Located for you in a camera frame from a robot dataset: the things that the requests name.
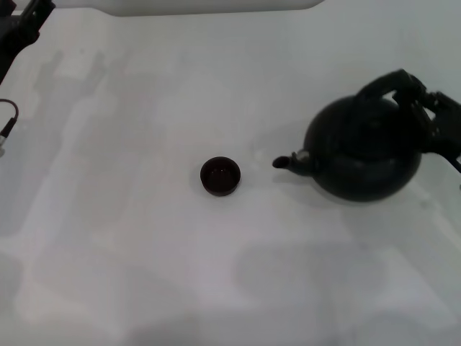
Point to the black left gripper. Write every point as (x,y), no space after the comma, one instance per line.
(14,36)

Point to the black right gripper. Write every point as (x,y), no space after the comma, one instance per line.
(446,126)

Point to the black round teapot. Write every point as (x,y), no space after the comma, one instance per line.
(360,151)

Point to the dark round teacup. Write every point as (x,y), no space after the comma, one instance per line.
(220,176)

